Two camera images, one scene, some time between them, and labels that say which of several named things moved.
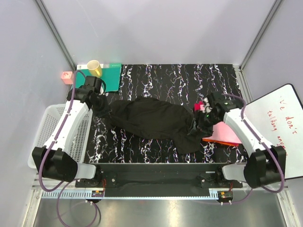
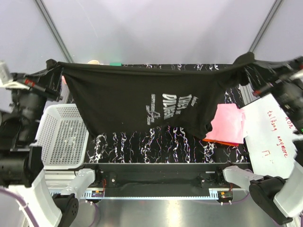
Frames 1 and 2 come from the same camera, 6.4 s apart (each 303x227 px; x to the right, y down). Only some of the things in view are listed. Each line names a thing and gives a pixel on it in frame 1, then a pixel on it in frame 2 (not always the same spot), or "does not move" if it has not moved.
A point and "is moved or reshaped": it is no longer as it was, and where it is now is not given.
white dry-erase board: [277, 116] does not move
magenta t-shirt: [197, 106] → [235, 144]
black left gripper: [103, 111] → [48, 82]
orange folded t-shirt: [222, 142] does not move
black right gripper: [205, 131] → [289, 70]
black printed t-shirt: [158, 119] is moved or reshaped
